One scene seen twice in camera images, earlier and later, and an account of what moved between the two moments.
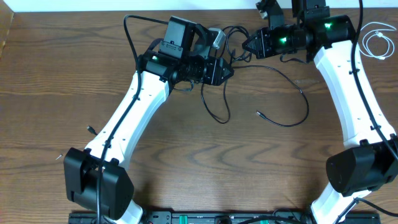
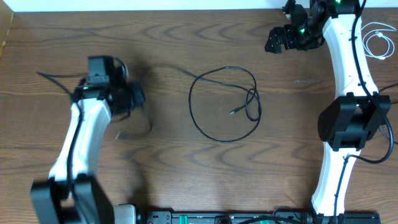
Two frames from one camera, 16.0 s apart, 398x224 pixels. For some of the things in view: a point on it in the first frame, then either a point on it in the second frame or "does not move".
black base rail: (221, 218) does not move
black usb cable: (246, 59) → (236, 86)
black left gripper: (214, 70) → (139, 96)
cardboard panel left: (6, 17) does not move
